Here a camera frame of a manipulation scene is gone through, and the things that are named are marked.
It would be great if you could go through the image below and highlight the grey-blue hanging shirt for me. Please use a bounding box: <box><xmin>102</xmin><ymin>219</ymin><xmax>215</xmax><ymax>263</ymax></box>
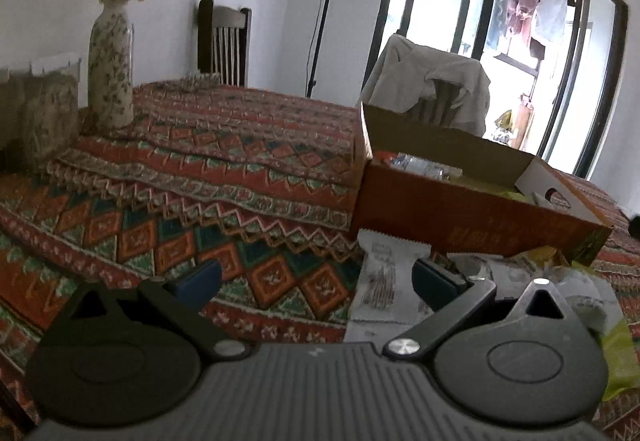
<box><xmin>532</xmin><ymin>0</ymin><xmax>571</xmax><ymax>44</ymax></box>

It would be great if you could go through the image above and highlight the dark wooden chair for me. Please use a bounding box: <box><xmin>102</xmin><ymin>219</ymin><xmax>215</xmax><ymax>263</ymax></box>
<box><xmin>197</xmin><ymin>0</ymin><xmax>252</xmax><ymax>86</ymax></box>

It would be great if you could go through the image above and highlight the light green snack packet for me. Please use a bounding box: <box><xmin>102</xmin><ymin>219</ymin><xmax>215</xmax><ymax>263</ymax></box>
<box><xmin>460</xmin><ymin>173</ymin><xmax>526</xmax><ymax>202</ymax></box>

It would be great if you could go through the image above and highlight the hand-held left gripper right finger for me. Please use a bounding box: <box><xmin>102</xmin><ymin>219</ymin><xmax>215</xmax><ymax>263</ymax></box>
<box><xmin>382</xmin><ymin>258</ymin><xmax>596</xmax><ymax>363</ymax></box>

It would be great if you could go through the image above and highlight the yellow-green snack packet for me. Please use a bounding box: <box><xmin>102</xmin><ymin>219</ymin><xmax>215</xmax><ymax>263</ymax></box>
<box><xmin>600</xmin><ymin>321</ymin><xmax>640</xmax><ymax>402</ymax></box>

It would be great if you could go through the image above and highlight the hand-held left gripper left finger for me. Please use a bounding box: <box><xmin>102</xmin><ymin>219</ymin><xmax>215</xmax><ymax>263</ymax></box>
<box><xmin>67</xmin><ymin>257</ymin><xmax>253</xmax><ymax>363</ymax></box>

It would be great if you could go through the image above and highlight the small patterned bundle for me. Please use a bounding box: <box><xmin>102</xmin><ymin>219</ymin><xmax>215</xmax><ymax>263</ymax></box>
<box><xmin>180</xmin><ymin>72</ymin><xmax>222</xmax><ymax>89</ymax></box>

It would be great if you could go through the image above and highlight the pale grey jacket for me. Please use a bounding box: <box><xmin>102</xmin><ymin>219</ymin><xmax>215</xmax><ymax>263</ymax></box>
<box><xmin>361</xmin><ymin>34</ymin><xmax>492</xmax><ymax>136</ymax></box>

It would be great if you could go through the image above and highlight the orange cylinder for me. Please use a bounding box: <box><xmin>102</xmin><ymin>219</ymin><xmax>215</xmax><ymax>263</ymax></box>
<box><xmin>517</xmin><ymin>96</ymin><xmax>536</xmax><ymax>146</ymax></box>

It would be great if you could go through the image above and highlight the clear storage jar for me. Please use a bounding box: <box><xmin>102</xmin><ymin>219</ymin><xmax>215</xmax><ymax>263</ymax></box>
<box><xmin>20</xmin><ymin>53</ymin><xmax>83</xmax><ymax>172</ymax></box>

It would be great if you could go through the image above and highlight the orange cardboard box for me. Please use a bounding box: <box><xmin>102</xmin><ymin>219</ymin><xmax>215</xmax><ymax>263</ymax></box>
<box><xmin>352</xmin><ymin>102</ymin><xmax>615</xmax><ymax>267</ymax></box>

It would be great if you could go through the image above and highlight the white snack packet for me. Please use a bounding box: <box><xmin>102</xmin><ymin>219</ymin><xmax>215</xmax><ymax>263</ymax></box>
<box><xmin>500</xmin><ymin>256</ymin><xmax>621</xmax><ymax>337</ymax></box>
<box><xmin>450</xmin><ymin>253</ymin><xmax>501</xmax><ymax>282</ymax></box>
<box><xmin>345</xmin><ymin>228</ymin><xmax>433</xmax><ymax>344</ymax></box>

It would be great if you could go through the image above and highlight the black sliding door frame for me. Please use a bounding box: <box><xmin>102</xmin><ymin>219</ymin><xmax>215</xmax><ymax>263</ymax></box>
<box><xmin>367</xmin><ymin>0</ymin><xmax>630</xmax><ymax>179</ymax></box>

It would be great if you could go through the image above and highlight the floral ceramic vase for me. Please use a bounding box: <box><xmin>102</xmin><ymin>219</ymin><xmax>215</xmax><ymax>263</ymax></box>
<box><xmin>87</xmin><ymin>0</ymin><xmax>136</xmax><ymax>129</ymax></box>

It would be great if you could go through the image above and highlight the black light stand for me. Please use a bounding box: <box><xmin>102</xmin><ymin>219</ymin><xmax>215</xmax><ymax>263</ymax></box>
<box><xmin>305</xmin><ymin>0</ymin><xmax>348</xmax><ymax>98</ymax></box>

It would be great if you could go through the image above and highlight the jacket-covered wooden chair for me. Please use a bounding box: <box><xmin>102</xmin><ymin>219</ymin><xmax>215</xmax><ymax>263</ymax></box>
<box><xmin>415</xmin><ymin>78</ymin><xmax>463</xmax><ymax>124</ymax></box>

